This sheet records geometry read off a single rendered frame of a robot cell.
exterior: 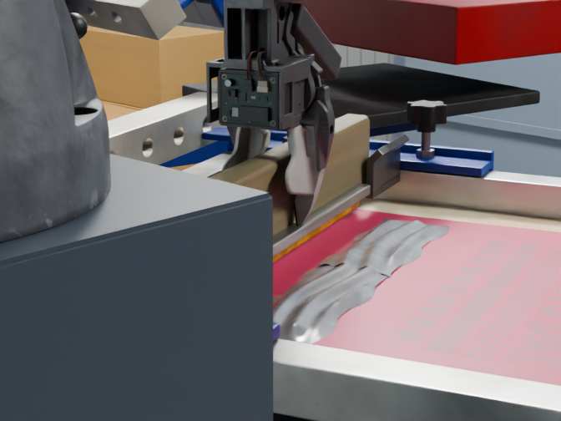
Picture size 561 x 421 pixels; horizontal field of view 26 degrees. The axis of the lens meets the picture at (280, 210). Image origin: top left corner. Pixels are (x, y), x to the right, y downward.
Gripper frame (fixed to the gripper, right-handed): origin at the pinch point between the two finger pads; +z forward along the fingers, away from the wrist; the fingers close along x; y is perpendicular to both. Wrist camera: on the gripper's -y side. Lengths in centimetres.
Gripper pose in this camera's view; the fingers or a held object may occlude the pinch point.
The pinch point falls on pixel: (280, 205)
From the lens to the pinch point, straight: 109.7
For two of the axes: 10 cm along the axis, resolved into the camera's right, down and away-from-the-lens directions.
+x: 9.1, 1.1, -4.0
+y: -4.2, 2.4, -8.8
